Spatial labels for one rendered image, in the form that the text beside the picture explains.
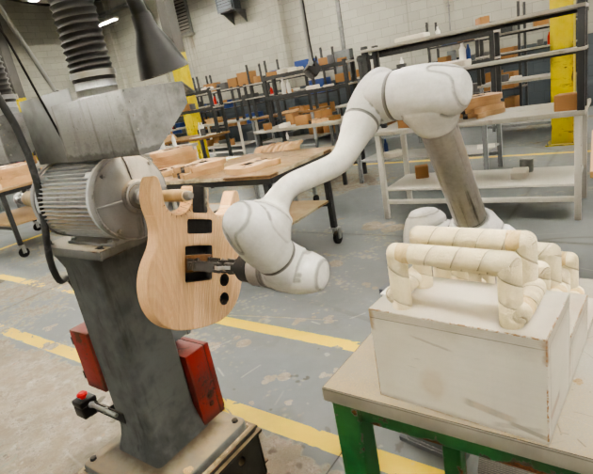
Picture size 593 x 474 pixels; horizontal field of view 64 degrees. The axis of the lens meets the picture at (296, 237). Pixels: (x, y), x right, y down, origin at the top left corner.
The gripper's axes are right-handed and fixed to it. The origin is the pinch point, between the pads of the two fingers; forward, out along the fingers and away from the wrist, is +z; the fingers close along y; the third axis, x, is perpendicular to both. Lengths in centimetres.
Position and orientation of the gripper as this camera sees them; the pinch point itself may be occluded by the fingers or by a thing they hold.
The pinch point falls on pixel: (200, 262)
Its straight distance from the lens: 135.3
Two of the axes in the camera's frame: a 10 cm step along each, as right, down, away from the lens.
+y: 5.9, -0.2, 8.0
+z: -8.0, -0.3, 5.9
